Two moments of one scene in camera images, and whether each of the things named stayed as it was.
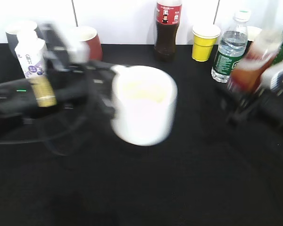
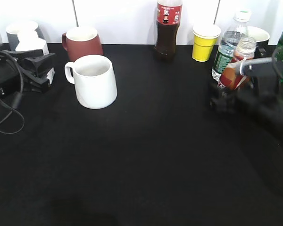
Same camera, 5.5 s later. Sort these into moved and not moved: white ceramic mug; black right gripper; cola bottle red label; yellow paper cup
Moved: black right gripper; white ceramic mug
Not moved: cola bottle red label; yellow paper cup
